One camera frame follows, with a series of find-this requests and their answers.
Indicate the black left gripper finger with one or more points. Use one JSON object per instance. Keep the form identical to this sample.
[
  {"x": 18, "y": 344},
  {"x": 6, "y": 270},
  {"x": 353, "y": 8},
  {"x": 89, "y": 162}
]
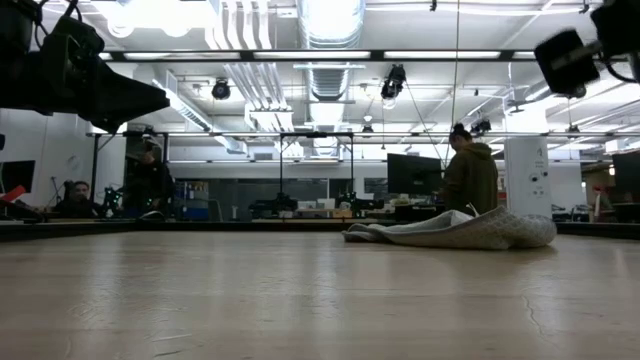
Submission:
[
  {"x": 115, "y": 90},
  {"x": 115, "y": 119}
]

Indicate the grey microfiber towel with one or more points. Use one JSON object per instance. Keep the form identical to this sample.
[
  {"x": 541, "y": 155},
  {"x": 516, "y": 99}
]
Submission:
[{"x": 480, "y": 232}]

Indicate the black distant robot arm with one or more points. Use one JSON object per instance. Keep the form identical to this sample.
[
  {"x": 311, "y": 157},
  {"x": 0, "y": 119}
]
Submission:
[
  {"x": 272, "y": 205},
  {"x": 360, "y": 202}
]

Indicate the person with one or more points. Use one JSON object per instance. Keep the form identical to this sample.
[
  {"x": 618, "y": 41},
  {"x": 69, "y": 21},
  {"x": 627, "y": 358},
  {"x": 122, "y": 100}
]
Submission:
[
  {"x": 77, "y": 192},
  {"x": 472, "y": 175},
  {"x": 150, "y": 185}
]

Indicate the black computer monitor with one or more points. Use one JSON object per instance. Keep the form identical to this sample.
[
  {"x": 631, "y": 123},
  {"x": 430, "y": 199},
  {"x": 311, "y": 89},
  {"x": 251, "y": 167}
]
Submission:
[
  {"x": 412, "y": 175},
  {"x": 17, "y": 175},
  {"x": 627, "y": 175}
]

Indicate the black ceiling spotlight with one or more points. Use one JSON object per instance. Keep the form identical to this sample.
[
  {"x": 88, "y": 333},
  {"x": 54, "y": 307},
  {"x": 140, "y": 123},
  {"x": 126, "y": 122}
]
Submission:
[
  {"x": 221, "y": 91},
  {"x": 393, "y": 82},
  {"x": 481, "y": 126}
]

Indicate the red flat object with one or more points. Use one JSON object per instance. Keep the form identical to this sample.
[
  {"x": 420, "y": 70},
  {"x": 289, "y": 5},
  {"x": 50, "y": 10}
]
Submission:
[{"x": 12, "y": 194}]

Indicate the blue storage bins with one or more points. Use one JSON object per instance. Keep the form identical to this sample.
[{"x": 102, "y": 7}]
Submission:
[{"x": 192, "y": 212}]

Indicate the white square pillar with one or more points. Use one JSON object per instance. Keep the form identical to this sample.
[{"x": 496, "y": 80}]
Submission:
[{"x": 527, "y": 170}]

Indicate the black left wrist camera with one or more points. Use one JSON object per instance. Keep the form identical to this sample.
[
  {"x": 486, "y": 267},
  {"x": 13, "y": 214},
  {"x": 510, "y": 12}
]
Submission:
[{"x": 70, "y": 42}]

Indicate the black metal table frame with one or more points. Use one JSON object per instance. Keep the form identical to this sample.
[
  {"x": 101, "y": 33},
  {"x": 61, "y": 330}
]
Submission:
[{"x": 75, "y": 231}]

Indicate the black overhead frame beam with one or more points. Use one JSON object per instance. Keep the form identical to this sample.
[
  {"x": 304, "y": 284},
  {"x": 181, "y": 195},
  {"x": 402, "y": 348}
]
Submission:
[{"x": 377, "y": 55}]

